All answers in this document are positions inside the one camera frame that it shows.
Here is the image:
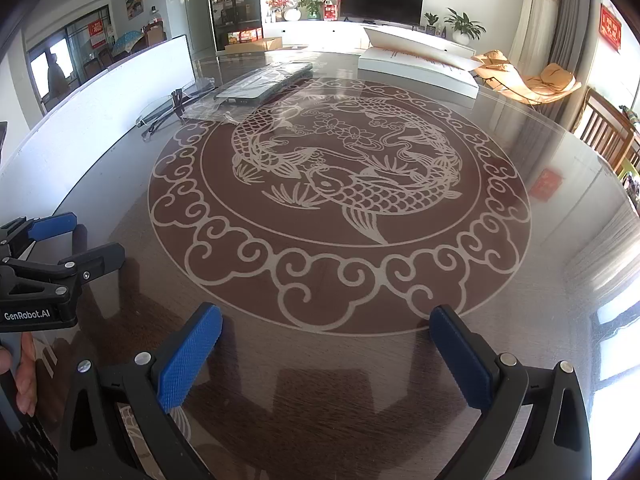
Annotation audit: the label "cardboard box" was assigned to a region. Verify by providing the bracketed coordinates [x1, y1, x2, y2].
[225, 37, 283, 53]

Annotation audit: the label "white tv cabinet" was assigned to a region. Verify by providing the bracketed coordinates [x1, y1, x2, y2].
[262, 20, 476, 58]

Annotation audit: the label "red wall hanging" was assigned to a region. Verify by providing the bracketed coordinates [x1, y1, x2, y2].
[600, 4, 623, 52]

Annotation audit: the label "wooden chair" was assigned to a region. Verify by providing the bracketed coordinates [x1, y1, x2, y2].
[570, 87, 640, 176]

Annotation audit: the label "person's left hand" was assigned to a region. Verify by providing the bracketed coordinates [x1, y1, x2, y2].
[0, 334, 38, 417]

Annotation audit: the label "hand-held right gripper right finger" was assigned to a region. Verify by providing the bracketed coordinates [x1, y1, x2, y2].
[430, 305, 593, 480]

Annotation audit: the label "orange lounge chair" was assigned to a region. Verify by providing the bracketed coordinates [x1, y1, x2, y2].
[475, 50, 583, 106]

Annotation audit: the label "rimless eyeglasses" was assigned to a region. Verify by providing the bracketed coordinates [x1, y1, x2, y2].
[136, 76, 213, 142]

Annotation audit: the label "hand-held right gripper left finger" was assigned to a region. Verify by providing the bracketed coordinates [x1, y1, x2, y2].
[57, 302, 223, 480]

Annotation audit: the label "glass display cabinet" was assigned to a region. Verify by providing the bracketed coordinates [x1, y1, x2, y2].
[205, 0, 263, 51]

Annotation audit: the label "grey curtain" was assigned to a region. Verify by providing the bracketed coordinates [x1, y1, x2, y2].
[545, 0, 601, 91]

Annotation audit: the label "large white board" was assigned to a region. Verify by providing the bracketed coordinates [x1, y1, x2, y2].
[0, 35, 197, 221]

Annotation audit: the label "white curtain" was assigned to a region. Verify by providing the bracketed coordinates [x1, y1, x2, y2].
[507, 0, 563, 66]

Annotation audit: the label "flat plastic package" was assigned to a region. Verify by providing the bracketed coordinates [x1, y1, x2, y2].
[180, 61, 313, 126]

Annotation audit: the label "blue patterned cloth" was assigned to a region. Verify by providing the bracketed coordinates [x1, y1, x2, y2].
[111, 30, 146, 53]

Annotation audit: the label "black television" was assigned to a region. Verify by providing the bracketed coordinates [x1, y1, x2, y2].
[340, 0, 425, 26]

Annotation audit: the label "open white box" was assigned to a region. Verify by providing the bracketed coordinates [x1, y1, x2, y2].
[357, 26, 483, 101]

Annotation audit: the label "red flower plant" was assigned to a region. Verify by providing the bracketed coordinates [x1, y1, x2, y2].
[266, 0, 297, 22]

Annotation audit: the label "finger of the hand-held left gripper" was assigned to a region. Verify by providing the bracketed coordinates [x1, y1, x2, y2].
[0, 242, 126, 307]
[0, 212, 78, 257]

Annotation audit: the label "large plant in white pot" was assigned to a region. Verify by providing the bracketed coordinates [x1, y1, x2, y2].
[444, 8, 487, 45]

